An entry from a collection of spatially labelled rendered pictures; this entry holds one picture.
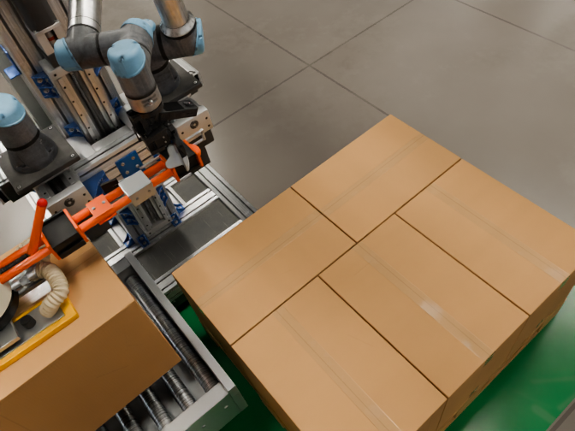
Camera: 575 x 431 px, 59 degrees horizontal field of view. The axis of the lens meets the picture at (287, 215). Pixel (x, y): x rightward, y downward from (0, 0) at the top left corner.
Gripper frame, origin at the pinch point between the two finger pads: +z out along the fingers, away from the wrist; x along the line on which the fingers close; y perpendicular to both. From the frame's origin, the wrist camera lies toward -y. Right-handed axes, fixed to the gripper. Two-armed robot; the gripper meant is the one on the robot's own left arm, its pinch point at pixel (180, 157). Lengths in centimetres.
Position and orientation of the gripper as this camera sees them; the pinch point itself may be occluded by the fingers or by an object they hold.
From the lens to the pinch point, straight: 141.1
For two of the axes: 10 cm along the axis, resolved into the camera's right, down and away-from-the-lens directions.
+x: 6.2, 5.7, -5.3
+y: -7.7, 5.6, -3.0
